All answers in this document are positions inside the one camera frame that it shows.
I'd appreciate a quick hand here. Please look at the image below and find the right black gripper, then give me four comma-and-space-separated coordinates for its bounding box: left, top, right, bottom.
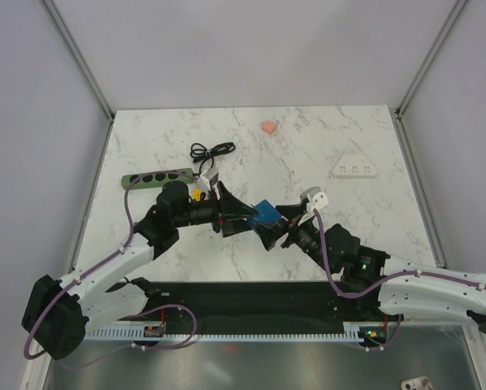
250, 203, 334, 274

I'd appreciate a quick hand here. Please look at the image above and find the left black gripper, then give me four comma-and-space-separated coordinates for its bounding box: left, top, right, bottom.
173, 180, 258, 236

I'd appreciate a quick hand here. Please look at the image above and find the blue cube socket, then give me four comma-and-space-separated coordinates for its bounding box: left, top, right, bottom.
247, 200, 282, 229

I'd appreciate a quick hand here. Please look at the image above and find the yellow cube socket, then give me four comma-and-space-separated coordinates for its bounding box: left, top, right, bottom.
190, 188, 207, 202

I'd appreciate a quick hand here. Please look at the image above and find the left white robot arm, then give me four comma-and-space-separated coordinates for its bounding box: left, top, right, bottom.
21, 180, 258, 360

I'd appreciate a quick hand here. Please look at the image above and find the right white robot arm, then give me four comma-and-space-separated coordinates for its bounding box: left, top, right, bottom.
248, 201, 486, 335

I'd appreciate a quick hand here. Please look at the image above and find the green power strip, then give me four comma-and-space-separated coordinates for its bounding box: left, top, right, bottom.
120, 168, 196, 190

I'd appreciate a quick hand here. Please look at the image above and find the white triangular power strip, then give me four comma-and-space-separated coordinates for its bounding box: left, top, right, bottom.
330, 144, 378, 179

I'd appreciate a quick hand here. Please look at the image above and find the pink cube block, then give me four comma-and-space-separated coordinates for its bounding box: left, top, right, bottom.
262, 120, 278, 135

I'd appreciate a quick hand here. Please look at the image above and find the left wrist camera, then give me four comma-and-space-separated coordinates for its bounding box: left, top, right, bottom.
197, 168, 219, 193

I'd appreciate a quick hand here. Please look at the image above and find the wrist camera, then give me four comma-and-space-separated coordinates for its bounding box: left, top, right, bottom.
300, 186, 329, 213
197, 168, 219, 193

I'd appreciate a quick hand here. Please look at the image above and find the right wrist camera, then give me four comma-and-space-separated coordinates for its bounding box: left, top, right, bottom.
300, 186, 329, 213

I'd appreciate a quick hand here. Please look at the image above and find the black coiled cable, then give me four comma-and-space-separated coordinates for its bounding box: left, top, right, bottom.
189, 141, 236, 176

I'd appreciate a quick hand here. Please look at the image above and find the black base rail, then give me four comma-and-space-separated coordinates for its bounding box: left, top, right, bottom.
96, 279, 431, 336

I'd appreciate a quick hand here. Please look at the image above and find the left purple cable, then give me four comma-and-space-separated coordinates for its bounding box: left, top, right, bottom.
25, 170, 195, 362

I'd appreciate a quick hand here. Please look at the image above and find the white cable duct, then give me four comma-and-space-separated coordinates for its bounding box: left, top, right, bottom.
82, 323, 390, 341

